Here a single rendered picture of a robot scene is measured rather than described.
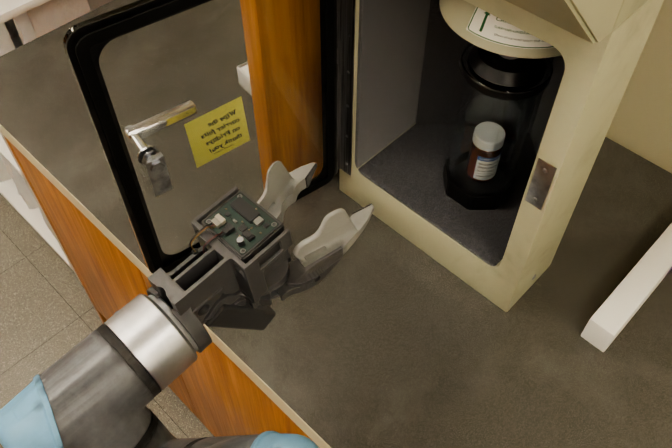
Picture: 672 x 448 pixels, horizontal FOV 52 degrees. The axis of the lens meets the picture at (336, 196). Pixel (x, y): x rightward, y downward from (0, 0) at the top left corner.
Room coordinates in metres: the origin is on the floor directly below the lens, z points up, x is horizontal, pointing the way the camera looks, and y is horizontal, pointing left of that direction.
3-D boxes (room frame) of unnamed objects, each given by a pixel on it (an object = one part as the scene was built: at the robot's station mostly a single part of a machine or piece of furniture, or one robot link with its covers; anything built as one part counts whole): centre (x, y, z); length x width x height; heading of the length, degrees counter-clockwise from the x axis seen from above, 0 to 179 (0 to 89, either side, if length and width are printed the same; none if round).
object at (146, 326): (0.28, 0.16, 1.24); 0.08 x 0.05 x 0.08; 46
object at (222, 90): (0.59, 0.13, 1.19); 0.30 x 0.01 x 0.40; 126
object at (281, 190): (0.44, 0.05, 1.26); 0.09 x 0.03 x 0.06; 154
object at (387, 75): (0.68, -0.21, 1.19); 0.26 x 0.24 x 0.35; 46
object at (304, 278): (0.36, 0.04, 1.24); 0.09 x 0.05 x 0.02; 118
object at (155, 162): (0.52, 0.20, 1.18); 0.02 x 0.02 x 0.06; 36
